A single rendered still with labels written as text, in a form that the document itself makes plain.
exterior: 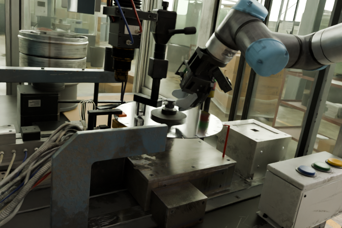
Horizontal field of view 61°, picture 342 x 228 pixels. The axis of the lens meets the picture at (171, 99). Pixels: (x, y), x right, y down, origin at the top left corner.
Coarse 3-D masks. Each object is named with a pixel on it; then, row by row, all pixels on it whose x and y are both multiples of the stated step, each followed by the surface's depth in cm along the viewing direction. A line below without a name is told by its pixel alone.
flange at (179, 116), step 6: (156, 108) 91; (162, 108) 86; (174, 108) 88; (150, 114) 87; (156, 114) 85; (162, 114) 85; (168, 114) 85; (174, 114) 86; (180, 114) 88; (162, 120) 83; (168, 120) 82; (174, 120) 83; (180, 120) 84
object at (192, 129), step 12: (120, 108) 89; (132, 108) 91; (192, 108) 100; (120, 120) 79; (132, 120) 80; (144, 120) 81; (156, 120) 83; (192, 120) 87; (204, 120) 89; (216, 120) 90; (168, 132) 75; (180, 132) 76; (192, 132) 77; (204, 132) 78; (216, 132) 79
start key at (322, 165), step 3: (315, 162) 79; (318, 162) 79; (321, 162) 79; (315, 165) 78; (318, 165) 77; (321, 165) 77; (324, 165) 78; (327, 165) 78; (321, 168) 76; (324, 168) 76; (327, 168) 76
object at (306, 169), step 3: (300, 165) 76; (303, 165) 76; (300, 168) 74; (303, 168) 74; (306, 168) 74; (309, 168) 74; (312, 168) 75; (300, 171) 74; (303, 171) 73; (306, 171) 73; (309, 171) 73; (312, 171) 73; (315, 171) 73; (306, 174) 73; (309, 174) 72; (312, 174) 72
